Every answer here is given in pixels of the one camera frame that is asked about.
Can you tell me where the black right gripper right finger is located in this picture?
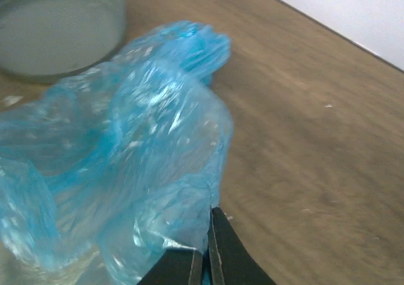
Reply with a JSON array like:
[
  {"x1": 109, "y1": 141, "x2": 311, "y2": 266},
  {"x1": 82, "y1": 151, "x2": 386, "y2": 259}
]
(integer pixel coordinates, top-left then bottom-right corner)
[{"x1": 208, "y1": 207, "x2": 275, "y2": 285}]

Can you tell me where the blue translucent plastic trash bag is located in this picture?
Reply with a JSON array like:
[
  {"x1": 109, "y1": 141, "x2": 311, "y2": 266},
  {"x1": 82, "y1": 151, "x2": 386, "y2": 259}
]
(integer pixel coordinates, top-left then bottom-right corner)
[{"x1": 1, "y1": 21, "x2": 233, "y2": 284}]

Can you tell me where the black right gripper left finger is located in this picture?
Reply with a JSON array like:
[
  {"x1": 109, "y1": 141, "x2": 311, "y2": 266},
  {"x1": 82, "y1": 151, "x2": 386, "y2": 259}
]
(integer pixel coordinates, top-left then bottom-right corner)
[{"x1": 138, "y1": 250, "x2": 203, "y2": 285}]

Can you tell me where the translucent grey plastic trash bin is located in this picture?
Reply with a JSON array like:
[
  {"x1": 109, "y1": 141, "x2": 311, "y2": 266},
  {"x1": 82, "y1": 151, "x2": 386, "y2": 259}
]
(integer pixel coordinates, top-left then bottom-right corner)
[{"x1": 1, "y1": 0, "x2": 126, "y2": 82}]

